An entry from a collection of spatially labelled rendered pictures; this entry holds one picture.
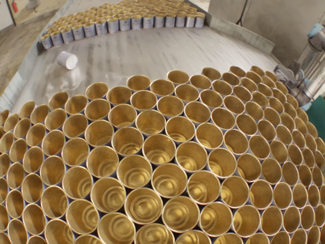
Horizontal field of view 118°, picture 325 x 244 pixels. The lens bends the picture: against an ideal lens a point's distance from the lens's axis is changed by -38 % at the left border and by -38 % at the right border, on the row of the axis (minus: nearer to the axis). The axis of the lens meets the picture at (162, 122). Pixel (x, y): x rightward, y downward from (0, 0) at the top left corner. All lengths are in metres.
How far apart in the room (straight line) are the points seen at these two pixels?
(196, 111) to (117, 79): 0.33
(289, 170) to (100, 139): 0.53
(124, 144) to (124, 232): 0.22
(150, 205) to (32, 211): 0.28
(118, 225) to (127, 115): 0.28
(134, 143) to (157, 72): 0.33
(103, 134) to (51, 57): 0.65
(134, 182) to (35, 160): 0.27
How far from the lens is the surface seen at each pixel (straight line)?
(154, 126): 0.43
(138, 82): 0.49
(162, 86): 0.48
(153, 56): 0.74
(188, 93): 0.48
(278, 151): 0.50
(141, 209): 0.37
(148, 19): 1.00
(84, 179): 0.41
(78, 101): 0.48
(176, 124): 0.39
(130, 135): 0.38
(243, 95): 0.55
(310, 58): 1.12
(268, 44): 1.22
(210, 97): 0.48
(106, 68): 0.70
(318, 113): 1.37
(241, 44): 1.15
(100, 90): 0.49
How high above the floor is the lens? 1.49
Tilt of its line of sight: 57 degrees down
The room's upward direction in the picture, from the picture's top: 8 degrees clockwise
